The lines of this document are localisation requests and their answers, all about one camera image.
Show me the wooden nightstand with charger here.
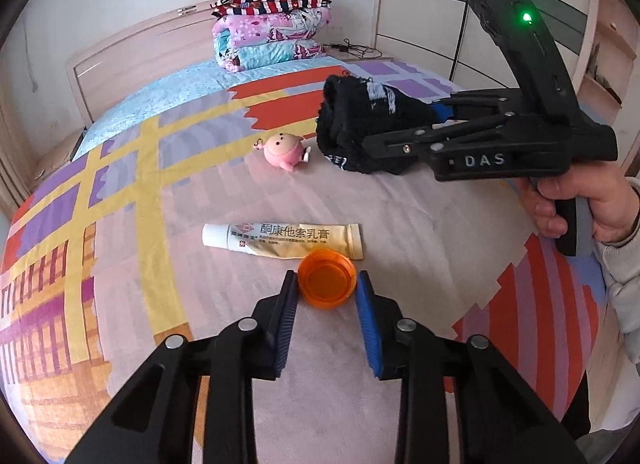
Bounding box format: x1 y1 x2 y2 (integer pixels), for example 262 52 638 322
320 41 397 63

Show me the yellow white ointment tube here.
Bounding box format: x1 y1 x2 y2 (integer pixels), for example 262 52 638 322
201 222 365 261

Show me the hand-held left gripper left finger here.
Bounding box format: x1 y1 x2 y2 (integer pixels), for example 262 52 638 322
65 270 300 464

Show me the wooden bed headboard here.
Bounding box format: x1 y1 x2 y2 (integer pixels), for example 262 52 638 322
66 6 222 126

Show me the pink toy figure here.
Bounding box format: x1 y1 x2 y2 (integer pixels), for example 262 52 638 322
255 133 312 173

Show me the pink folded quilt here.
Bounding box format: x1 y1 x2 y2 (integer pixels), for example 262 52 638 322
212 8 334 73

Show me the wooden corner shelf unit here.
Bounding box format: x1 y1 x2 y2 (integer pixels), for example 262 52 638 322
574 0 640 111

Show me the person's right forearm grey sleeve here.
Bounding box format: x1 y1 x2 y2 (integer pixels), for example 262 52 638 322
592 179 640 366

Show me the black knit cloth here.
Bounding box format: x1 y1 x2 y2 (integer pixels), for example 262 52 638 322
315 75 452 176

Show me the black charger cable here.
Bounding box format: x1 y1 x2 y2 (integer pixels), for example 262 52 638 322
325 39 384 59

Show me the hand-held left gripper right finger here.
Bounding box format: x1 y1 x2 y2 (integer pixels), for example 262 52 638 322
356 270 586 464

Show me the person's right hand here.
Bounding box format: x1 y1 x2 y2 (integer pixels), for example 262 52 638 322
517 159 640 246

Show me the light blue bed sheet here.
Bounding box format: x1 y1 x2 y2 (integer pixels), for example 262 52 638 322
70 55 352 163

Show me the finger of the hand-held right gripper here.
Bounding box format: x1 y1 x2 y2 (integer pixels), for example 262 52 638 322
432 86 522 121
361 116 517 176

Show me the white sliding door wardrobe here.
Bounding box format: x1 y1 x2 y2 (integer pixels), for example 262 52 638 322
375 0 599 96

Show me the orange plastic bottle cap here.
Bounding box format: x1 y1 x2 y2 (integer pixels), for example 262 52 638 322
297 250 359 306

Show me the bed with patterned sheet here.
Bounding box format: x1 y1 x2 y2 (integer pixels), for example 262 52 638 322
0 59 609 464

